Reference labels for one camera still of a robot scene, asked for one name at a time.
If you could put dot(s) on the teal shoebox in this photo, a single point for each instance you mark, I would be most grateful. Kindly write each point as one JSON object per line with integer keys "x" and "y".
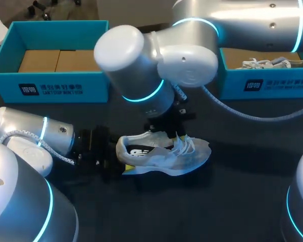
{"x": 267, "y": 84}
{"x": 53, "y": 87}

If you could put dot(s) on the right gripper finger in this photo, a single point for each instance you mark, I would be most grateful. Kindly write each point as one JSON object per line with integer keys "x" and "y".
{"x": 178, "y": 135}

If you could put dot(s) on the blue and black insole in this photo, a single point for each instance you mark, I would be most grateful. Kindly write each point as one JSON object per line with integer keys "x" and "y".
{"x": 144, "y": 150}

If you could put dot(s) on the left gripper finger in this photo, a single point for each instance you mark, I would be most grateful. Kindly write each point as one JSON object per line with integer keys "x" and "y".
{"x": 113, "y": 171}

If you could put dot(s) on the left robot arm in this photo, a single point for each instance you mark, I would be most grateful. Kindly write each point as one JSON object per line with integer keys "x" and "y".
{"x": 17, "y": 186}

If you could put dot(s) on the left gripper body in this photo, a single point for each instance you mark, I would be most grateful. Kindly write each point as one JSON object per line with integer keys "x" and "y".
{"x": 96, "y": 148}

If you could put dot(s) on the white sneaker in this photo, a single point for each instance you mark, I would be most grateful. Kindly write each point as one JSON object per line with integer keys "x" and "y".
{"x": 275, "y": 63}
{"x": 181, "y": 161}

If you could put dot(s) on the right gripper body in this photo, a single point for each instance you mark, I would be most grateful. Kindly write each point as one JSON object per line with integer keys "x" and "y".
{"x": 166, "y": 123}

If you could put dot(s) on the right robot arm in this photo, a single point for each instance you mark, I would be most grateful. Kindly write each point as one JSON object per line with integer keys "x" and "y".
{"x": 192, "y": 45}

